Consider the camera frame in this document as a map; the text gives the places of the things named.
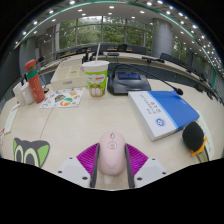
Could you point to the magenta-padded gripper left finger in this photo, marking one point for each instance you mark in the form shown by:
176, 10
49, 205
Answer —
71, 168

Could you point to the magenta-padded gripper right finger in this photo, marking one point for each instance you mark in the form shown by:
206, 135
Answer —
150, 168

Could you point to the pink computer mouse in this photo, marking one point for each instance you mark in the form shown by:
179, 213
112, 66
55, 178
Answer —
112, 155

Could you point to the grey green cat-face mouse pad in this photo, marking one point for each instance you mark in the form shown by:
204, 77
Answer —
31, 151

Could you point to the blue and white book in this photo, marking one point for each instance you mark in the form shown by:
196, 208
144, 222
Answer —
166, 111

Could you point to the white paper sheet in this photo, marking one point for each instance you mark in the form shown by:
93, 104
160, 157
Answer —
208, 133

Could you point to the colourful sticker sheet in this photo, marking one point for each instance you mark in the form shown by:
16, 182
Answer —
63, 98

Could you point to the white lidded mug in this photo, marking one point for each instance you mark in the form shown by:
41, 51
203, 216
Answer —
28, 95

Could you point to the red thermos bottle, green band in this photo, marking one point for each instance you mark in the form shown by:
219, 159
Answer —
36, 85

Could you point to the stack of white paper cups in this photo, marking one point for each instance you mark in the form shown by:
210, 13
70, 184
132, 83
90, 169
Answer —
17, 95

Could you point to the white cardboard box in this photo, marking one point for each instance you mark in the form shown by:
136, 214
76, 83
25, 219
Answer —
68, 75

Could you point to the printed paper cup with straw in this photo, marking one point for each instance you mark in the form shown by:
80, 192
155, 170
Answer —
96, 78

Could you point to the curved conference desk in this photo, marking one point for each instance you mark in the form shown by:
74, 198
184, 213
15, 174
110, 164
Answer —
133, 57

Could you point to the black office chairs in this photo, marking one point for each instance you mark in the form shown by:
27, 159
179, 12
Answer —
165, 56

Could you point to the ceiling lights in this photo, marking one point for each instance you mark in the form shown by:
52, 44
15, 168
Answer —
111, 7

